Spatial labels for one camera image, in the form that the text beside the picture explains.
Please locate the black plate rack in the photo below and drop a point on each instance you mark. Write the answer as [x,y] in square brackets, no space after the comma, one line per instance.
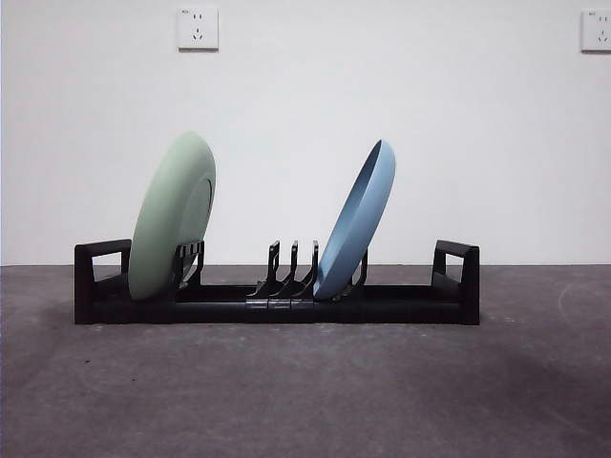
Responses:
[406,307]

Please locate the white wall socket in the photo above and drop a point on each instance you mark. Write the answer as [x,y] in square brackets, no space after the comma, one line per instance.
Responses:
[596,31]
[198,28]

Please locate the green round plate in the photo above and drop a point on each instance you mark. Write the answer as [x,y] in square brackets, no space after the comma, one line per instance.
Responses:
[167,214]

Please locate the blue round plate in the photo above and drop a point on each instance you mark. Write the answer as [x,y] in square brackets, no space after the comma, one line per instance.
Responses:
[353,229]

